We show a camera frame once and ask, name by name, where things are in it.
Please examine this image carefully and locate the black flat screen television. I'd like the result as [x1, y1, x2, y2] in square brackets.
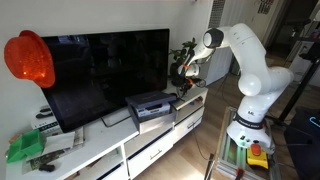
[42, 29, 170, 132]

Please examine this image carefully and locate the yellow emergency stop box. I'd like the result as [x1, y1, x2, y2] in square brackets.
[247, 144, 269, 169]

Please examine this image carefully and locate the white TV cabinet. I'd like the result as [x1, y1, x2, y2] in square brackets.
[6, 87, 208, 180]

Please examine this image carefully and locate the papers and magazines stack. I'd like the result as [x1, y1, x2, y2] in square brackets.
[22, 128, 84, 174]

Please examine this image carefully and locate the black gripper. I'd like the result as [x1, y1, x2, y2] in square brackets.
[180, 78, 202, 93]

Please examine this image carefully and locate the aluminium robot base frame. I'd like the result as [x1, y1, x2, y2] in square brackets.
[213, 107, 282, 180]

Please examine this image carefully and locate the small black object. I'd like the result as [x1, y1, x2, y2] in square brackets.
[39, 164, 55, 172]

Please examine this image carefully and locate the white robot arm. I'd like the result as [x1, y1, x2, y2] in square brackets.
[177, 23, 294, 154]

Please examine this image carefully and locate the green plastic tray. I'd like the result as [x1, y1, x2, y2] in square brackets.
[6, 129, 44, 163]

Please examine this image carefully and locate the potted green plant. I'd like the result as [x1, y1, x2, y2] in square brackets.
[169, 38, 196, 87]

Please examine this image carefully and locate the white router box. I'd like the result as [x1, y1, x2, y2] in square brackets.
[31, 106, 62, 134]

